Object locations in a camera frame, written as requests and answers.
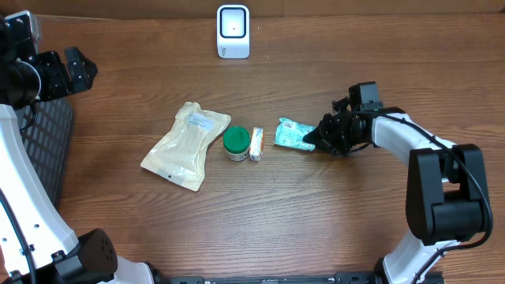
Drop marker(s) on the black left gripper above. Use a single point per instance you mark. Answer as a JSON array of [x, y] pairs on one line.
[[82, 69]]

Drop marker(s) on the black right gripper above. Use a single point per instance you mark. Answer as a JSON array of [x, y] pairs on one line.
[[325, 137]]

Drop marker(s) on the green wet wipes pack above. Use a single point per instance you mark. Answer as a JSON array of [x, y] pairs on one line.
[[290, 134]]

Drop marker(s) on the orange Kleenex tissue pack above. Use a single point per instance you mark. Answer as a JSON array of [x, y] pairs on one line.
[[256, 147]]

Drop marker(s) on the green lid jar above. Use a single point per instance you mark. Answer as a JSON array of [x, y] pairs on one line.
[[236, 142]]

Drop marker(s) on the beige paper pouch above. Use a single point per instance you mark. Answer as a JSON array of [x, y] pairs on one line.
[[180, 155]]

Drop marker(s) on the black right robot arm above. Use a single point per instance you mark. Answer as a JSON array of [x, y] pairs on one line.
[[447, 203]]

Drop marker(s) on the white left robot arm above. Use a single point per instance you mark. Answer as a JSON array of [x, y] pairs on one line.
[[37, 245]]

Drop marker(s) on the white barcode scanner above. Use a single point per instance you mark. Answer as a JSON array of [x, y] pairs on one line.
[[233, 31]]

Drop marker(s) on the dark grey plastic basket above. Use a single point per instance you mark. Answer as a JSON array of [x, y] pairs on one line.
[[47, 142]]

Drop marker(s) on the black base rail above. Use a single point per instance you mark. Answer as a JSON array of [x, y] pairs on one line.
[[276, 280]]

